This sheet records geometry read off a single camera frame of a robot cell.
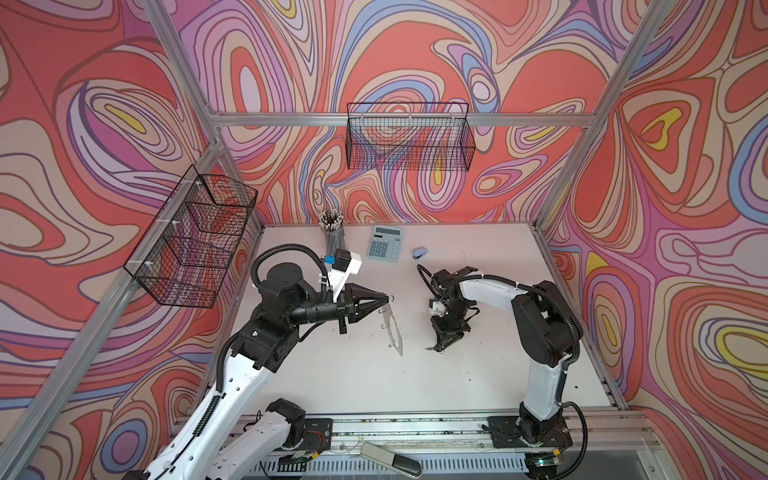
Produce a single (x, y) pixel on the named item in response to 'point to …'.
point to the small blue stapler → (419, 252)
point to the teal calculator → (385, 243)
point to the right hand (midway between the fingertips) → (446, 351)
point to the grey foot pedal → (407, 467)
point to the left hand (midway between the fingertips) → (387, 305)
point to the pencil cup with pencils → (332, 224)
